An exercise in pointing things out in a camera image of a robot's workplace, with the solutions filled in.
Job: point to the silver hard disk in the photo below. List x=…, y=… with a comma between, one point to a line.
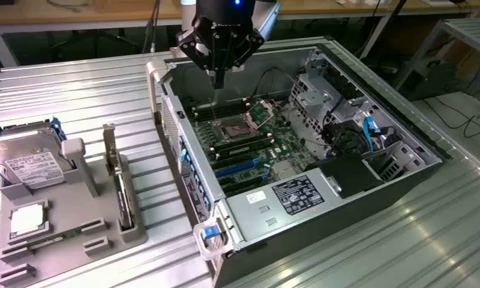
x=29, y=159

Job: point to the small black case knob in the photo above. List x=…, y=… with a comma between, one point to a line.
x=181, y=115

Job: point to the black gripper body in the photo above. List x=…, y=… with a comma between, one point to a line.
x=225, y=18

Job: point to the open socket cover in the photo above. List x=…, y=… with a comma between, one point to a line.
x=261, y=114

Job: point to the white side table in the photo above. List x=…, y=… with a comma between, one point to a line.
x=445, y=120

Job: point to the blue expansion slot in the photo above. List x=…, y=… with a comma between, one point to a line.
x=237, y=168

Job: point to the black box device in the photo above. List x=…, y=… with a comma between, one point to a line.
x=437, y=78

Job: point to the wooden desk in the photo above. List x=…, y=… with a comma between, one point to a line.
x=105, y=12

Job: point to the CPU socket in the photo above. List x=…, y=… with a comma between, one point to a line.
x=237, y=130

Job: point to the green graphics card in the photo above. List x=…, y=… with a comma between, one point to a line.
x=122, y=186

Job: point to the long black expansion slot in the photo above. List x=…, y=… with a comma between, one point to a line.
x=242, y=181
x=245, y=189

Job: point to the grey parts rack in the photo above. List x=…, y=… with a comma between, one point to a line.
x=73, y=216

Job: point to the blue card retainer clips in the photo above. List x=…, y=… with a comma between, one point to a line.
x=185, y=156

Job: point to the blue card retention latches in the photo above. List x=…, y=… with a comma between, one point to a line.
x=58, y=129

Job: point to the grey power supply unit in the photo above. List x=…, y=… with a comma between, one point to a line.
x=257, y=216

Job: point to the installed black RAM stick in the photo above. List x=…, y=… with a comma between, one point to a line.
x=245, y=148

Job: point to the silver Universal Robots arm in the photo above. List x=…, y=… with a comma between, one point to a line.
x=189, y=12

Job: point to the metal disk bay cage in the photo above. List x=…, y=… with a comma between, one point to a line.
x=313, y=99

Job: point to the grey metal shelf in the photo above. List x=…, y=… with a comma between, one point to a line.
x=473, y=30

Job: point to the black fan duct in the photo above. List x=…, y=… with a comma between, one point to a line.
x=345, y=174

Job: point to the open black PC case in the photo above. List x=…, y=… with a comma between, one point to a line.
x=385, y=210

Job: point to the blue case latch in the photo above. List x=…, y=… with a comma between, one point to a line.
x=210, y=233

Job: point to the dark rear case label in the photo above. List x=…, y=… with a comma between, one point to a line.
x=197, y=198

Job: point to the silver CPU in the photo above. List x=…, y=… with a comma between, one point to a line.
x=29, y=219

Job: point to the chipset heat sink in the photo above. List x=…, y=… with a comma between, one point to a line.
x=285, y=168

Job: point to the green RAM stick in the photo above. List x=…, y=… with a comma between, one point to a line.
x=57, y=238

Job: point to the green motherboard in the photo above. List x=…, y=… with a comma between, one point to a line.
x=289, y=141

